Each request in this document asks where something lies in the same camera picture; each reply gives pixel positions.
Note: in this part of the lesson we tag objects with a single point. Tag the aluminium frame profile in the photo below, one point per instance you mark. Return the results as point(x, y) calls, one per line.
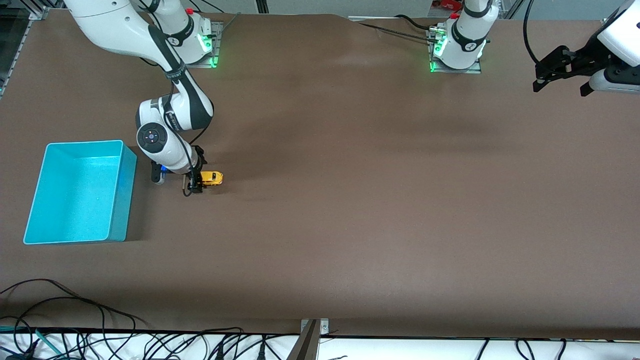
point(40, 10)

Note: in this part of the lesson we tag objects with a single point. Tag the dark side panel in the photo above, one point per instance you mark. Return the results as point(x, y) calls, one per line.
point(12, 45)

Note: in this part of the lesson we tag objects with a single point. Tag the teal plastic bin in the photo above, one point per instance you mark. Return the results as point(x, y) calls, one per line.
point(75, 195)

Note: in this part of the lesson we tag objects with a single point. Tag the brown table mat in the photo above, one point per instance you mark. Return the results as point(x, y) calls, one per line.
point(320, 200)

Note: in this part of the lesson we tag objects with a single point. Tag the yellow beetle toy car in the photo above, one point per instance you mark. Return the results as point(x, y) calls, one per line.
point(212, 178)

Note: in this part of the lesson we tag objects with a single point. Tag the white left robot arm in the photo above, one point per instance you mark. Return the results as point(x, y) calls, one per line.
point(467, 40)

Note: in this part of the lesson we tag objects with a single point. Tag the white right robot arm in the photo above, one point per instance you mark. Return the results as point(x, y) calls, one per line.
point(115, 25)

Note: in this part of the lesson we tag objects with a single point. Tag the red object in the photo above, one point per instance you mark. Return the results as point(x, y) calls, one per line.
point(450, 4)

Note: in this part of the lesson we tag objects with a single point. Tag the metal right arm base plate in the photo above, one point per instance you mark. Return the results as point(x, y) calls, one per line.
point(218, 35)

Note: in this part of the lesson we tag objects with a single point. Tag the metal table edge bracket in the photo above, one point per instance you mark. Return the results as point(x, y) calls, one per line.
point(307, 345)

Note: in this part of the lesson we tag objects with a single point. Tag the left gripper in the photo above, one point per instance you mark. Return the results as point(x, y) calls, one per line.
point(589, 54)

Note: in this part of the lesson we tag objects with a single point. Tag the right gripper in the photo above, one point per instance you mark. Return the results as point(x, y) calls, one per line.
point(198, 161)

